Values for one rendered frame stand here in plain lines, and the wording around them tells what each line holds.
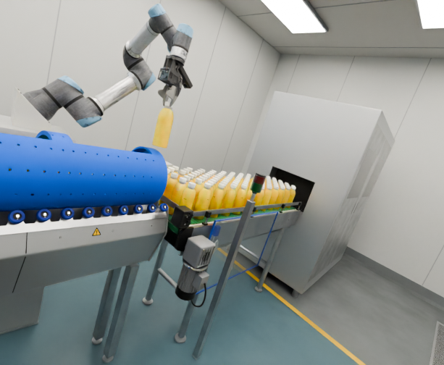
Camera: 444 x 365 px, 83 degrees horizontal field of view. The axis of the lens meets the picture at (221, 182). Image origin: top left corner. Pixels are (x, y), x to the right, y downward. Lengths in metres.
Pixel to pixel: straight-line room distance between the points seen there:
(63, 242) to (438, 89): 5.02
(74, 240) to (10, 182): 0.32
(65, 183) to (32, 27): 3.07
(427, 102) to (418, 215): 1.73
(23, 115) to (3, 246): 0.67
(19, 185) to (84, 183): 0.19
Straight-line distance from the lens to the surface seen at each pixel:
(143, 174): 1.13
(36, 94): 1.56
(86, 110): 1.54
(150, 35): 1.49
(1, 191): 0.97
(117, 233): 1.21
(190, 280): 1.39
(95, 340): 1.94
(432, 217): 4.87
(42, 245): 1.10
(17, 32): 3.90
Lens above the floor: 1.43
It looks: 12 degrees down
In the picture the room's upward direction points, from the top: 18 degrees clockwise
